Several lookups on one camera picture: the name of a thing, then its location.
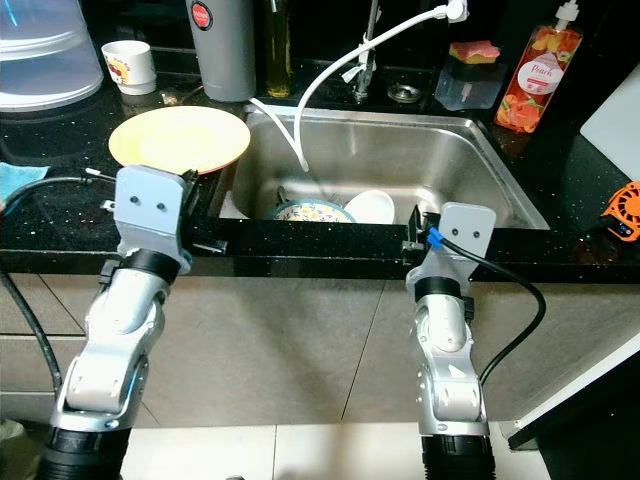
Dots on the white cutting board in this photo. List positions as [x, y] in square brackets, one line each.
[615, 135]

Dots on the black floor cabinet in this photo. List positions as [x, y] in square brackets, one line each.
[590, 440]

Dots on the red yellow sponge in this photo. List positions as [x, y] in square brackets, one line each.
[473, 51]

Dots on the chrome faucet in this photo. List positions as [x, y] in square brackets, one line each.
[363, 65]

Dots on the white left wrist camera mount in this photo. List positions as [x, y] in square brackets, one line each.
[150, 205]

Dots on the grey cabinet door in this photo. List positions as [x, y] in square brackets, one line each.
[260, 350]
[560, 340]

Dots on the green woven sack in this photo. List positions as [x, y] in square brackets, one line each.
[10, 450]

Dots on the clear plastic sponge holder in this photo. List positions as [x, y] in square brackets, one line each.
[465, 88]

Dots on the plain yellow plate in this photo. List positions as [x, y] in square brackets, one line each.
[180, 138]

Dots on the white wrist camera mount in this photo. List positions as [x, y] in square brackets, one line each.
[150, 205]
[465, 228]

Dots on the white plate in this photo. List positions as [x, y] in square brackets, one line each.
[372, 207]

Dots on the clear plastic lidded container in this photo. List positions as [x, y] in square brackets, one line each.
[45, 55]

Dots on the peach dish soap bottle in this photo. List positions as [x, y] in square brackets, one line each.
[540, 90]

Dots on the teal cloth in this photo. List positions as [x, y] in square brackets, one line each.
[15, 180]

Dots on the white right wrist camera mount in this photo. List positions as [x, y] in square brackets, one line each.
[465, 228]

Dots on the white printed cup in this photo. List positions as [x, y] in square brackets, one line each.
[128, 68]

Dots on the round steel counter cap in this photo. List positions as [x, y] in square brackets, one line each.
[404, 93]

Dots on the stainless steel sink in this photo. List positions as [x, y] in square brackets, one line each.
[430, 160]

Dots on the grey cylinder red round logo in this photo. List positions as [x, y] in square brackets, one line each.
[222, 55]

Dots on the yellow oil bottle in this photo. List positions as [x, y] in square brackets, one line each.
[277, 55]

